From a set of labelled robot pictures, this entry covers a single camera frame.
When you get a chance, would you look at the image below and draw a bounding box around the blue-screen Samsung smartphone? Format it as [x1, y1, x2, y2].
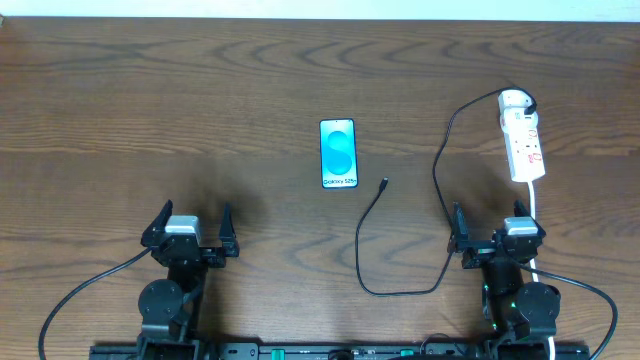
[319, 118, 359, 189]

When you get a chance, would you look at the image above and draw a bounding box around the white power strip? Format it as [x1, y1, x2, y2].
[500, 107, 546, 183]

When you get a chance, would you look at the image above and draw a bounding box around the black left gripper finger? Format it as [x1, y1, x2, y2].
[141, 200, 173, 247]
[218, 203, 240, 257]

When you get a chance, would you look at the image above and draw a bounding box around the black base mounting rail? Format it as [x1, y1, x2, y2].
[89, 341, 591, 360]

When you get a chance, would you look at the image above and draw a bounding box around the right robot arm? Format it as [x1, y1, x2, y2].
[449, 201, 561, 359]

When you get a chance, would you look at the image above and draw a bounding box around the black USB charging cable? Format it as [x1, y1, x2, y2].
[354, 86, 539, 298]

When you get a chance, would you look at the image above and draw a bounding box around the white USB charger plug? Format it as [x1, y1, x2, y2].
[498, 89, 535, 113]

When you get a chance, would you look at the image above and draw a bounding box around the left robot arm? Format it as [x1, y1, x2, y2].
[134, 201, 240, 360]

